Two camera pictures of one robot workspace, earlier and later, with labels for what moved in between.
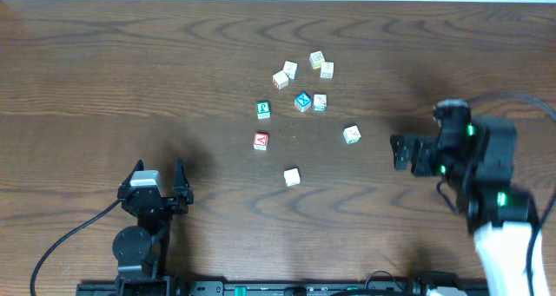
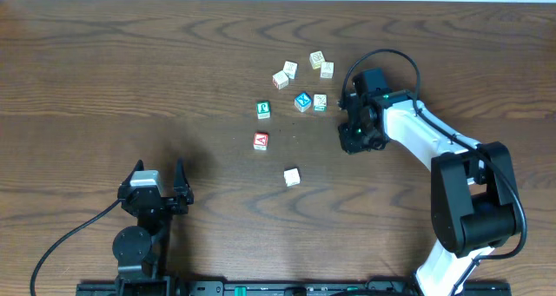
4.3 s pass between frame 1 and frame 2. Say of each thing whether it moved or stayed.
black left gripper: stayed
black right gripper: moved
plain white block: stayed
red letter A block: stayed
